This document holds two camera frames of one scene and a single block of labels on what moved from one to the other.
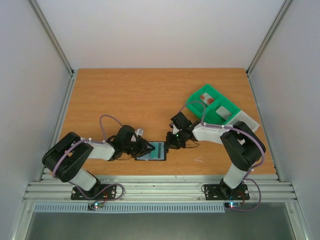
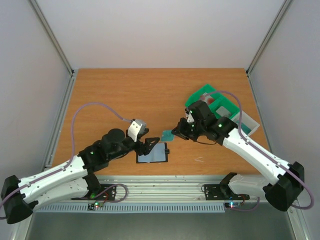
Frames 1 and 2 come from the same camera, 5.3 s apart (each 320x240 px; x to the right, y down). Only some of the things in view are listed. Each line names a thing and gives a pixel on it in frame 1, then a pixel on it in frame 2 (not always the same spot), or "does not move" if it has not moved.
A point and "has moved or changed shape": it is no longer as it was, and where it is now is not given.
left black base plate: (99, 192) does not move
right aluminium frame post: (285, 5) does not move
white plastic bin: (244, 117) does not move
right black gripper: (172, 139) to (183, 129)
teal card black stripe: (157, 154) has moved or changed shape
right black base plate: (217, 192) does not move
